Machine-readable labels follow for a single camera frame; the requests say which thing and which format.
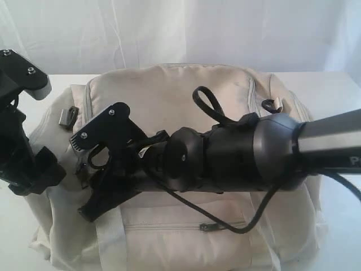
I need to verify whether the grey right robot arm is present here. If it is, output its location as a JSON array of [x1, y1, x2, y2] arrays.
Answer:
[[71, 103, 360, 221]]

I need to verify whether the black strap d-ring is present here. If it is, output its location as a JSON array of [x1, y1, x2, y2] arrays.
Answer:
[[58, 106, 78, 130], [262, 97, 284, 113]]

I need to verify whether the dark front pocket zipper pull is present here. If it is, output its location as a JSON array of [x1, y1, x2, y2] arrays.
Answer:
[[199, 223, 223, 232]]

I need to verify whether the black left strap D-ring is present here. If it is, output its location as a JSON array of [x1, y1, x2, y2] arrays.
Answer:
[[58, 106, 78, 130]]

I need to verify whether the beige fabric duffel bag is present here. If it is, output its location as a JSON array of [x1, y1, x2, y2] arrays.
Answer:
[[25, 64, 327, 270]]

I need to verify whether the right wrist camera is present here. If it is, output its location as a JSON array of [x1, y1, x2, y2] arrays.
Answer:
[[70, 102, 131, 153]]

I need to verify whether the black right strap D-ring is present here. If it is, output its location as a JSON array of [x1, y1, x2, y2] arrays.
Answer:
[[262, 97, 284, 113]]

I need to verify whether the white backdrop curtain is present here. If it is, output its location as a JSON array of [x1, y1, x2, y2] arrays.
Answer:
[[1, 1, 360, 76]]

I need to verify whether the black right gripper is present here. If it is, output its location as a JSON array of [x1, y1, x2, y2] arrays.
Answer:
[[78, 129, 169, 222]]

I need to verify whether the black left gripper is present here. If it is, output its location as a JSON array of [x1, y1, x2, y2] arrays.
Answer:
[[7, 147, 66, 196]]

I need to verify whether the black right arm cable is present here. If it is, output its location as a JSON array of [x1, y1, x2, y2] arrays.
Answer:
[[140, 86, 361, 235]]

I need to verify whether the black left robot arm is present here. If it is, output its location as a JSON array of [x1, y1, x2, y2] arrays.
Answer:
[[1, 71, 66, 196]]

